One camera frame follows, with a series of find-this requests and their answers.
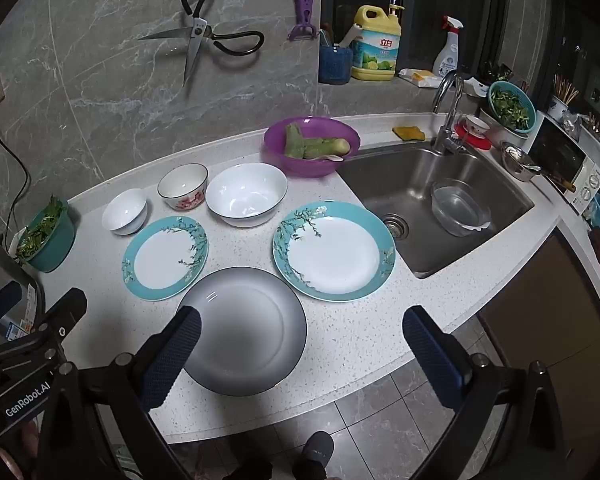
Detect leafy green vegetables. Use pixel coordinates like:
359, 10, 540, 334
12, 195, 66, 266

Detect black-handled scissors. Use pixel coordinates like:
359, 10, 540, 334
137, 0, 265, 87

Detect bundle of chopsticks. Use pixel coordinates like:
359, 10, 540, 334
552, 74, 580, 103

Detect large teal floral plate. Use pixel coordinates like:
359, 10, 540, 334
272, 201, 397, 302

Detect large white bowl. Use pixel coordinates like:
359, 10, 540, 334
205, 162, 288, 227

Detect gray plate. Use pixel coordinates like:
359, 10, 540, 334
175, 267, 308, 396

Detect brown cabinet door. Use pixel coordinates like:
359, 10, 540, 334
480, 232, 600, 461

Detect stainless steel sink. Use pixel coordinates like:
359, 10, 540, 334
337, 141, 536, 280

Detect purple peeler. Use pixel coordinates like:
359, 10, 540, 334
287, 0, 321, 42

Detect small floral cup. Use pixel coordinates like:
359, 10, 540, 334
464, 114, 491, 138

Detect teal plastic basin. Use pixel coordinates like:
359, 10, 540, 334
15, 200, 77, 273

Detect chrome faucet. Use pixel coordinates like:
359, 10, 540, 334
431, 71, 468, 156

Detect dark-rimmed floral bowl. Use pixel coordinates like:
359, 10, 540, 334
157, 164, 210, 211

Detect purple plastic bowl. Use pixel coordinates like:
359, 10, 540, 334
264, 116, 362, 178

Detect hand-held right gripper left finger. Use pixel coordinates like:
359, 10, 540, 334
42, 305, 203, 480

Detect white basin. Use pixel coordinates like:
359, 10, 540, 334
482, 110, 543, 149

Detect chopped green vegetables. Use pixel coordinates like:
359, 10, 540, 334
492, 87, 532, 130

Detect clear plastic bowl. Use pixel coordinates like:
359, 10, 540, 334
431, 179, 492, 237

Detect small teal floral plate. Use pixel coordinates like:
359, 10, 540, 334
122, 216, 209, 302

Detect small white bowl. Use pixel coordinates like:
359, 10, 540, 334
102, 188, 148, 236

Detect peeled green gourd piece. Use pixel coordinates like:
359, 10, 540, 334
285, 122, 312, 159
304, 136, 351, 160

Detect ceramic chopstick holder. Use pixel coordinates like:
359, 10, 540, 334
546, 97, 573, 121

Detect white cloth pack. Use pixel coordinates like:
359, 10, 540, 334
397, 67, 443, 88

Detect small bowl of greens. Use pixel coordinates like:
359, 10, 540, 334
487, 81, 537, 133

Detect person's gray slipper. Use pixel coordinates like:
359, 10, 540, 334
292, 430, 336, 480

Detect red coaster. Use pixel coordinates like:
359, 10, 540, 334
455, 115, 493, 151

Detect white utensil handle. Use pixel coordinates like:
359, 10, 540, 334
339, 24, 367, 50

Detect yellow detergent bottle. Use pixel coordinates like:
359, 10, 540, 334
351, 0, 406, 82

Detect white microwave oven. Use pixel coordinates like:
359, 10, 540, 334
522, 110, 600, 216

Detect white spray bottle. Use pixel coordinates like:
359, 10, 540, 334
432, 15, 465, 78

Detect small steel pot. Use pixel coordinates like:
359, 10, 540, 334
500, 141, 543, 182

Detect blue utensil holder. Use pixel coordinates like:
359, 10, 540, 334
319, 44, 354, 84

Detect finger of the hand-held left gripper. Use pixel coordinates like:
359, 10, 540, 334
36, 287, 89, 349
0, 280, 24, 332

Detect stainless steel pot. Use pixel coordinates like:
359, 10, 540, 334
0, 235, 48, 348

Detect person's left hand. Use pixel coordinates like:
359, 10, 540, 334
0, 426, 39, 480

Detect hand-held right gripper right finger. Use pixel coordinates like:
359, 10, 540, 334
402, 305, 566, 480

